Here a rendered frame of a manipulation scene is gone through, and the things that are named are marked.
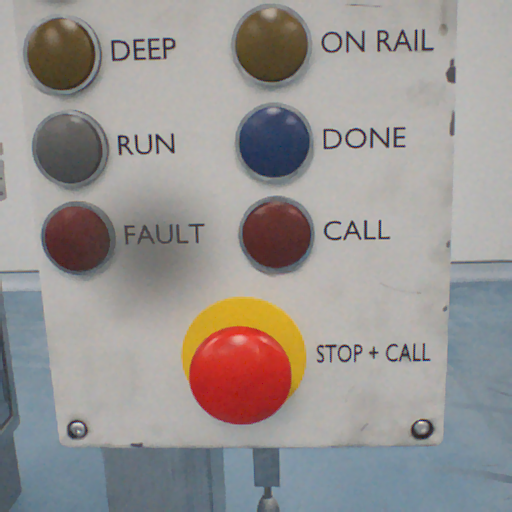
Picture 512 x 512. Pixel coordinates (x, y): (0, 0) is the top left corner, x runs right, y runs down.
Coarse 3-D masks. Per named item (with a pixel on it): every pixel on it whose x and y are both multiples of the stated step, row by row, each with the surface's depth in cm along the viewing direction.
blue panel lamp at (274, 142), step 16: (256, 112) 27; (272, 112) 26; (288, 112) 26; (256, 128) 26; (272, 128) 26; (288, 128) 26; (304, 128) 27; (240, 144) 27; (256, 144) 27; (272, 144) 27; (288, 144) 27; (304, 144) 27; (256, 160) 27; (272, 160) 27; (288, 160) 27; (304, 160) 27; (272, 176) 27
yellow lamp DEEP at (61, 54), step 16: (32, 32) 26; (48, 32) 26; (64, 32) 26; (80, 32) 26; (32, 48) 26; (48, 48) 26; (64, 48) 26; (80, 48) 26; (32, 64) 26; (48, 64) 26; (64, 64) 26; (80, 64) 26; (48, 80) 26; (64, 80) 26; (80, 80) 27
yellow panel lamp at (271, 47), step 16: (256, 16) 26; (272, 16) 26; (288, 16) 26; (240, 32) 26; (256, 32) 26; (272, 32) 26; (288, 32) 26; (304, 32) 26; (240, 48) 26; (256, 48) 26; (272, 48) 26; (288, 48) 26; (304, 48) 26; (256, 64) 26; (272, 64) 26; (288, 64) 26; (272, 80) 26
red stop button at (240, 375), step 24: (216, 336) 27; (240, 336) 27; (264, 336) 27; (192, 360) 27; (216, 360) 27; (240, 360) 27; (264, 360) 27; (288, 360) 27; (192, 384) 27; (216, 384) 27; (240, 384) 27; (264, 384) 27; (288, 384) 27; (216, 408) 27; (240, 408) 27; (264, 408) 27
